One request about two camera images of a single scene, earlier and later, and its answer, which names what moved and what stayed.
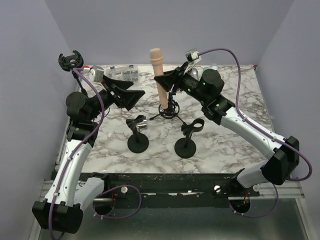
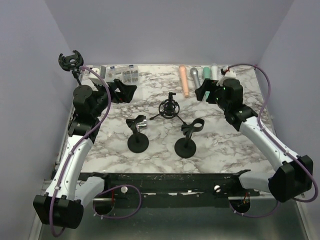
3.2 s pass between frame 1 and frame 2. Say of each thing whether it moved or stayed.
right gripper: moved
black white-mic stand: stayed
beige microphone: moved
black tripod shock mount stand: stayed
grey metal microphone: stayed
